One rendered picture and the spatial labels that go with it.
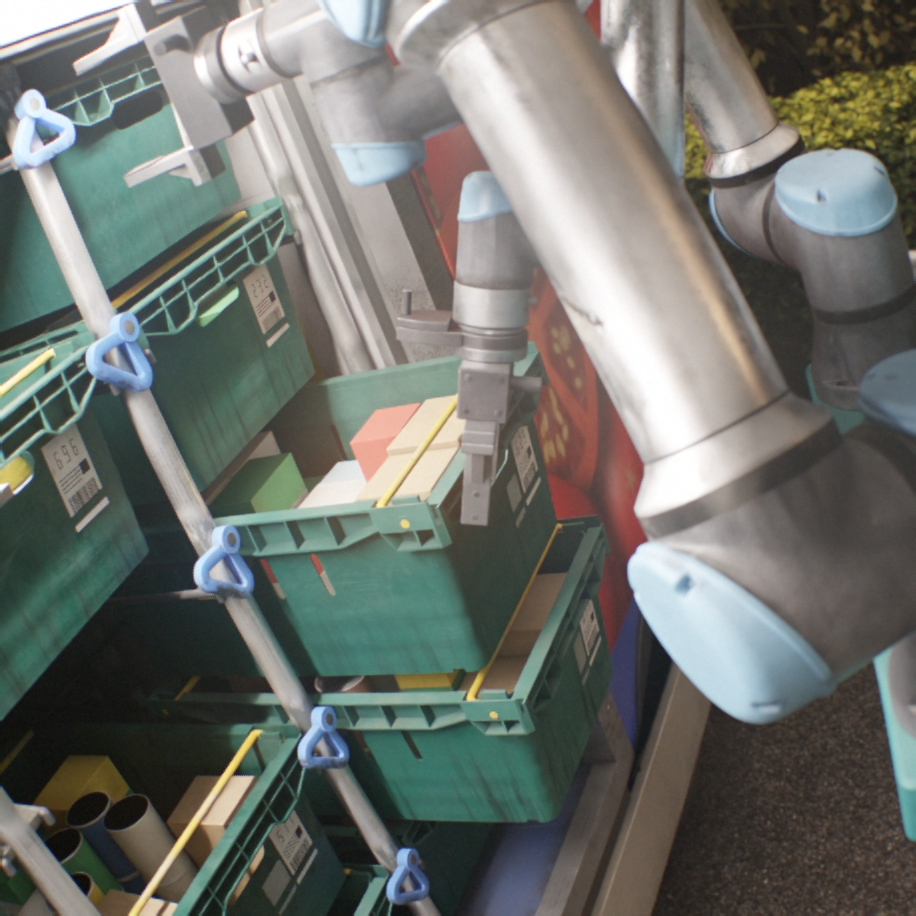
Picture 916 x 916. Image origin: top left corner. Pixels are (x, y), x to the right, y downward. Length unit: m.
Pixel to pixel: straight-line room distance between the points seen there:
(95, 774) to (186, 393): 0.58
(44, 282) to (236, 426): 0.32
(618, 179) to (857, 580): 0.23
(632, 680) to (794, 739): 0.87
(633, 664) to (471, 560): 0.83
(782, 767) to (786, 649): 2.27
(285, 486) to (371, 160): 0.70
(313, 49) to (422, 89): 0.10
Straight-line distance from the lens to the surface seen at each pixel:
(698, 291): 0.55
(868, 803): 2.65
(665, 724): 2.26
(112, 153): 1.36
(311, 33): 0.98
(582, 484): 1.94
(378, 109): 0.98
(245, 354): 1.48
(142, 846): 1.49
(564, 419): 1.91
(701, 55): 1.15
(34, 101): 1.22
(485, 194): 1.08
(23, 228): 1.35
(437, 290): 1.59
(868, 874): 2.50
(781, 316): 3.85
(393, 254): 1.57
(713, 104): 1.16
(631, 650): 2.09
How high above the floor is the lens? 1.92
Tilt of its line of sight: 22 degrees down
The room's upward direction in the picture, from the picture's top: 22 degrees counter-clockwise
